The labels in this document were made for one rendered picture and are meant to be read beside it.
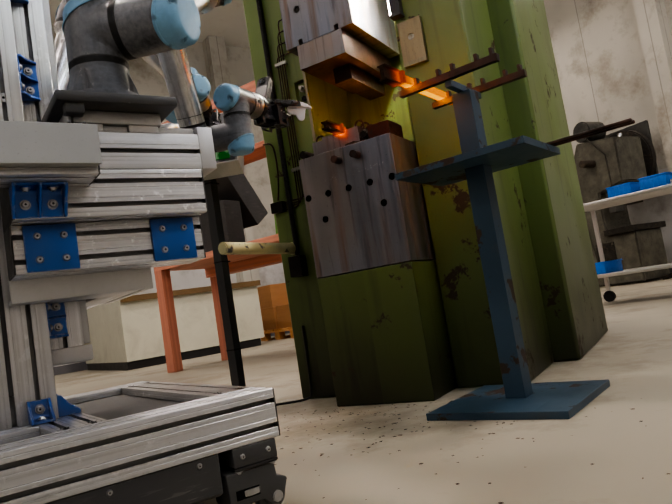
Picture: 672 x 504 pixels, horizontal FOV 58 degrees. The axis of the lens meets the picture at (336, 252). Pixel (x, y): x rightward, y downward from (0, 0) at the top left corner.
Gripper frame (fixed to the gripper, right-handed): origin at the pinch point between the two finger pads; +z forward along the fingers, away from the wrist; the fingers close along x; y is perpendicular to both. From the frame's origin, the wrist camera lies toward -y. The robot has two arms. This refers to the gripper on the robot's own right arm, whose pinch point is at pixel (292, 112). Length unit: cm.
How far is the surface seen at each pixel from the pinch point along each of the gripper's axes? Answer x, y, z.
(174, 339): -301, 71, 230
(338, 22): 6.7, -38.7, 30.7
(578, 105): -12, -201, 921
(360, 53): 7, -30, 44
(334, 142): -3.0, 4.4, 30.7
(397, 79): 39.1, 2.6, -3.6
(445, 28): 42, -28, 45
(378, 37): 12, -38, 52
